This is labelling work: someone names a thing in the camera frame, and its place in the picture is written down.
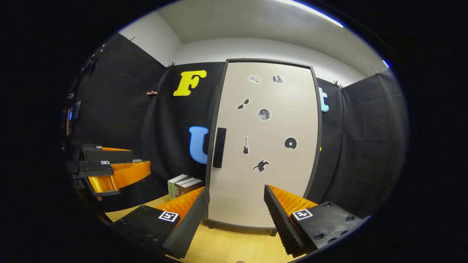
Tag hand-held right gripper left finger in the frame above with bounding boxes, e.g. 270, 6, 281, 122
112, 186, 211, 259

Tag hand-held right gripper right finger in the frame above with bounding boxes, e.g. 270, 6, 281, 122
264, 184, 366, 256

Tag white cabinet door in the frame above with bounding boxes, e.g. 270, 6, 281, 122
208, 61, 319, 229

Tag dark grey cabinet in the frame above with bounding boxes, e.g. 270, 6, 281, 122
204, 58, 324, 236

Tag black cabinet door handle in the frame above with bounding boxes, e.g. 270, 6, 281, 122
213, 127, 227, 169

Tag black backdrop cloth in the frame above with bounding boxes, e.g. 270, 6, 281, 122
63, 33, 408, 220

